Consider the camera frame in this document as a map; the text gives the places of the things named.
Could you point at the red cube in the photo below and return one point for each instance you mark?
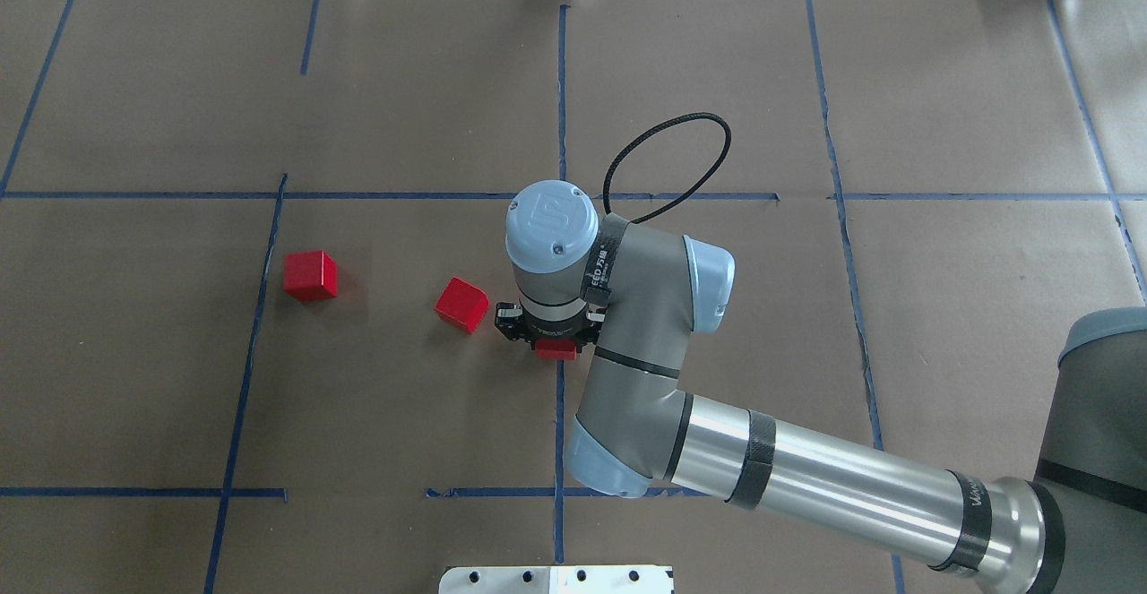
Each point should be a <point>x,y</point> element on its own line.
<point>310,276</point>
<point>557,350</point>
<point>462,305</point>

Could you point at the white camera stand base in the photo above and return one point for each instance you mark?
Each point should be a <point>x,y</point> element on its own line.
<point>594,578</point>

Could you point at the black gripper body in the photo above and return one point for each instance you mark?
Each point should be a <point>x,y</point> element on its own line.
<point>508,322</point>

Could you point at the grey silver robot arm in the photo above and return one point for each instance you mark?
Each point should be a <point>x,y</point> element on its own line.
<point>639,295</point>

